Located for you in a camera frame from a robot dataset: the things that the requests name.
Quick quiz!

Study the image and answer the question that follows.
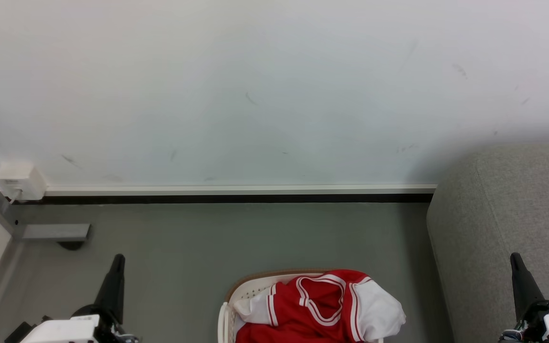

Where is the grey fabric sofa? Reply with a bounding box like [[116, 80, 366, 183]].
[[426, 143, 549, 343]]

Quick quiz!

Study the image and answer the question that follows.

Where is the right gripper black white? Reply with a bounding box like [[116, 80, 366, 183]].
[[498, 253, 549, 343]]

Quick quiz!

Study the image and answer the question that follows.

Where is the white laundry basket brown rim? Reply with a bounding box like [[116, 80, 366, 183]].
[[217, 270, 385, 343]]

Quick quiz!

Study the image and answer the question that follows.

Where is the white baseboard strip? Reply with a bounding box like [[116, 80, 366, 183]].
[[45, 184, 437, 196]]

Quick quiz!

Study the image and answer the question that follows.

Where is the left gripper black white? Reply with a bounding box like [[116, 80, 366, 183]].
[[20, 254, 139, 343]]

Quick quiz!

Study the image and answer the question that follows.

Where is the white wall power adapter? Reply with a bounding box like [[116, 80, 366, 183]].
[[0, 162, 47, 202]]

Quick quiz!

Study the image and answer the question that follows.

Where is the red and white jersey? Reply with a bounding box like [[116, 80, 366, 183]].
[[233, 270, 406, 343]]

